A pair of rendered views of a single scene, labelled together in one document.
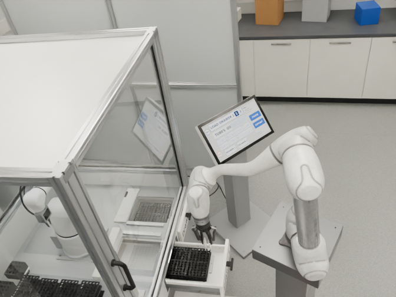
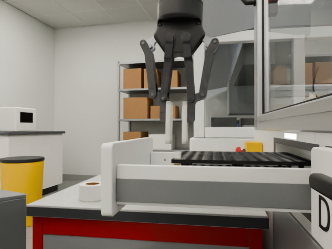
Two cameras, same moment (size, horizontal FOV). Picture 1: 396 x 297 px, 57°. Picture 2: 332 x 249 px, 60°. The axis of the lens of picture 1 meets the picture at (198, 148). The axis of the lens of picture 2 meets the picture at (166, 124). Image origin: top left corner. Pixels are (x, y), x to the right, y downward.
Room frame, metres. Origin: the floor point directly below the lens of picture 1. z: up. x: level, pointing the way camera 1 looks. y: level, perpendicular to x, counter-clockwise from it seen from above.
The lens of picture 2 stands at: (1.70, -0.04, 0.95)
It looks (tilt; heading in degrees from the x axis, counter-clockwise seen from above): 1 degrees up; 173
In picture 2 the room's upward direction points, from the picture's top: straight up
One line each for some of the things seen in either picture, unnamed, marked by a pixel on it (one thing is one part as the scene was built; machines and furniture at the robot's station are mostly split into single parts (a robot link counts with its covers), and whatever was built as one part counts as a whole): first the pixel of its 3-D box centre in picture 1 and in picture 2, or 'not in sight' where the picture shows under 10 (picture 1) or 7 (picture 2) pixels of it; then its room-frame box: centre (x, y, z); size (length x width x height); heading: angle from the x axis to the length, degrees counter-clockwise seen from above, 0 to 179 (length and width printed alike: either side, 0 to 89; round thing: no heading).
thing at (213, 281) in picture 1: (187, 264); (241, 175); (1.18, 0.16, 0.86); 0.40 x 0.26 x 0.06; 74
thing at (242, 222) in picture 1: (240, 185); not in sight; (2.05, -0.28, 0.51); 0.50 x 0.45 x 1.02; 31
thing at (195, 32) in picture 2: (203, 225); (179, 28); (1.23, 0.04, 1.12); 0.08 x 0.07 x 0.09; 74
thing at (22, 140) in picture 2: not in sight; (18, 152); (-2.50, -1.61, 0.61); 1.15 x 0.72 x 1.22; 160
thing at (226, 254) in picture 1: (224, 267); (133, 167); (1.12, -0.04, 0.87); 0.29 x 0.02 x 0.11; 164
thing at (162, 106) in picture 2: not in sight; (158, 106); (1.22, 0.00, 0.99); 0.03 x 0.01 x 0.05; 74
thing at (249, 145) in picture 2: not in sight; (251, 153); (0.88, 0.31, 0.88); 0.07 x 0.05 x 0.07; 164
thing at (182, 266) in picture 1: (188, 264); (236, 172); (1.18, 0.15, 0.87); 0.22 x 0.18 x 0.06; 74
